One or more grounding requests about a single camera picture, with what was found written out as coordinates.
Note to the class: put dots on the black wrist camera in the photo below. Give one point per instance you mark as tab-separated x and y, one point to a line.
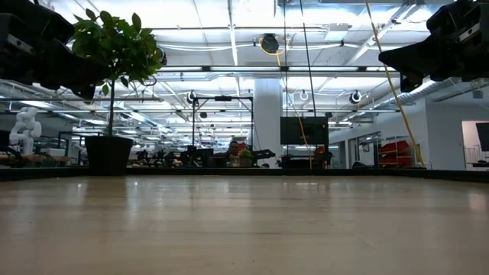
471	30
15	44

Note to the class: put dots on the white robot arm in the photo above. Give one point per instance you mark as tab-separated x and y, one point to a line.
24	130

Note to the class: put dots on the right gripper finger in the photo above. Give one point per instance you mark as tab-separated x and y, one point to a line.
409	57
410	82

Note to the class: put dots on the black wall screen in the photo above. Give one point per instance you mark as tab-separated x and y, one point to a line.
483	135

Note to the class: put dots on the black plant pot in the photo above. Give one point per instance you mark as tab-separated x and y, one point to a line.
109	154

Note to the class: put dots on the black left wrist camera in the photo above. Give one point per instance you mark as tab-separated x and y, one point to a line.
15	44

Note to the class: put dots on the small flowering plant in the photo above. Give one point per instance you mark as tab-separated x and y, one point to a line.
244	154

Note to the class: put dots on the red storage shelf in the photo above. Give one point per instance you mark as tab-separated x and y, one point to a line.
395	147

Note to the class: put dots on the black metal rig frame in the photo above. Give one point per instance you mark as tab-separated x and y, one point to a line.
46	173

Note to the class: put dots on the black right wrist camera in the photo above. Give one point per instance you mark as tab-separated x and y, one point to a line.
471	30

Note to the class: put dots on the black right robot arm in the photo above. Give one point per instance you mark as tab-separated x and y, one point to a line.
477	7

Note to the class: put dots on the green leafy plant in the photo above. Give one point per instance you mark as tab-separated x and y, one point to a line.
118	46

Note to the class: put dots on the black monitor screen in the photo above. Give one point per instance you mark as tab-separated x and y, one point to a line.
303	130

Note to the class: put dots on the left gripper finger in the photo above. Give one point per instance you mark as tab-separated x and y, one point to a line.
88	92
91	72

